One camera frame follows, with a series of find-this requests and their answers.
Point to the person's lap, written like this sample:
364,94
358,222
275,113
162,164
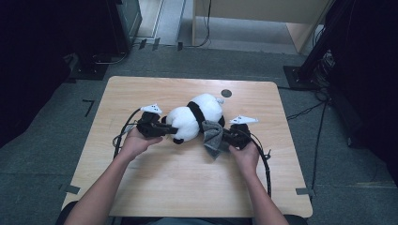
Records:
187,221

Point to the round dark table grommet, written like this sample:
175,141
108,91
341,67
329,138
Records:
226,93

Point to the grey towel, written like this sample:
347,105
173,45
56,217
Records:
212,136

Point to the grey tape strip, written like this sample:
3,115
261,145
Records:
70,188
305,191

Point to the person's left hand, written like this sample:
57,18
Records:
134,145

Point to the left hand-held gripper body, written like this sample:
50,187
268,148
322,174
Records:
150,125

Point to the panda plush toy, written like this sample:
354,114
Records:
184,122

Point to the person's right hand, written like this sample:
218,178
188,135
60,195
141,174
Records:
248,159

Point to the black stand base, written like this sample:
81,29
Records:
297,78

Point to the black floor plate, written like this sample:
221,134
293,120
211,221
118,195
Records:
89,72

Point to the light wooden desk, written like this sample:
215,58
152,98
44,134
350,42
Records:
259,11

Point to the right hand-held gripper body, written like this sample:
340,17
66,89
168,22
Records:
241,134

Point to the black cabinet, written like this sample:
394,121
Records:
125,22

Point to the black stand pole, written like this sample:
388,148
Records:
322,40

